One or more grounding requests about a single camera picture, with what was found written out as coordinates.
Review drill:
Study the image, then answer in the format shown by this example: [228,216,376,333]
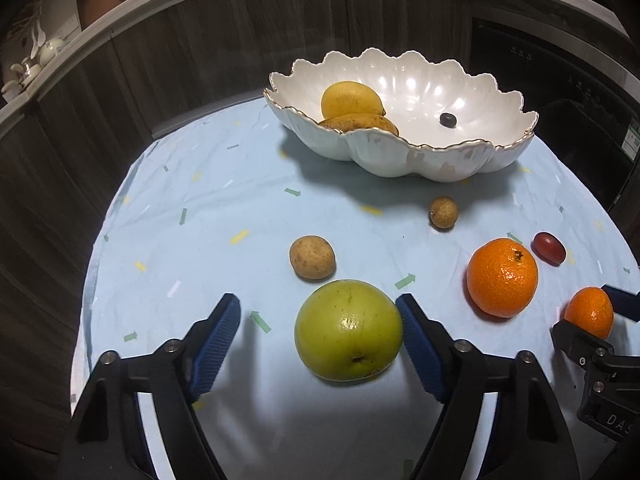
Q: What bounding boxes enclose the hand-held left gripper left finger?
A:
[55,292,243,480]

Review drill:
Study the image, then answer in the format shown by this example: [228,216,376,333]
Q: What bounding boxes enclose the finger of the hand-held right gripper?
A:
[550,320,617,372]
[601,284,640,322]

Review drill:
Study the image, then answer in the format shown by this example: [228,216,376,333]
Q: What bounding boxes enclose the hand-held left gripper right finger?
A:
[395,293,581,480]

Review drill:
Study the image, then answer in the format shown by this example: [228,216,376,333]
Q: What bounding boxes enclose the small orange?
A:
[564,286,615,341]

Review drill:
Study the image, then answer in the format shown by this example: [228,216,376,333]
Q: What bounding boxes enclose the green apple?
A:
[294,279,404,384]

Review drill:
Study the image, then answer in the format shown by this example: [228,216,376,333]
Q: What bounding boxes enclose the red date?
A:
[531,232,567,263]

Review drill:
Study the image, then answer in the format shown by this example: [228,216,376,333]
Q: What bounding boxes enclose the large orange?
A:
[466,238,539,319]

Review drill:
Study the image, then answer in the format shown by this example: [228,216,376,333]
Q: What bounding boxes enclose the small brown longan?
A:
[429,196,457,231]
[289,235,336,281]

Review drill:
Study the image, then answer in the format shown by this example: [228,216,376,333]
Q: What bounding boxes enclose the yellow mango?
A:
[318,113,401,137]

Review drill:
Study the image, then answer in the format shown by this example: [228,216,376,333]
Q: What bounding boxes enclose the white scalloped bowl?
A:
[263,48,540,179]

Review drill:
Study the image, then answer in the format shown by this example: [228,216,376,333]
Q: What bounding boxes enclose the yellow lemon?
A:
[320,81,387,120]

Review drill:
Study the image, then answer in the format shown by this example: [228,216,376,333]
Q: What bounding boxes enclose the light blue patterned tablecloth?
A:
[70,97,640,480]

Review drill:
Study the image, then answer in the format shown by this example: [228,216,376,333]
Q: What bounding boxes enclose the black built-in dishwasher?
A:
[470,15,640,221]

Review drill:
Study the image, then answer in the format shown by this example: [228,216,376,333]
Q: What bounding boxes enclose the white teapot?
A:
[39,37,66,66]

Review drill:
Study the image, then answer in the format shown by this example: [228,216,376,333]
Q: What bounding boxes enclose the white hanging spoons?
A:
[29,24,47,59]

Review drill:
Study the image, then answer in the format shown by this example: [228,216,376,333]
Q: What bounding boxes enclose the brown cutting board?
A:
[76,0,132,29]

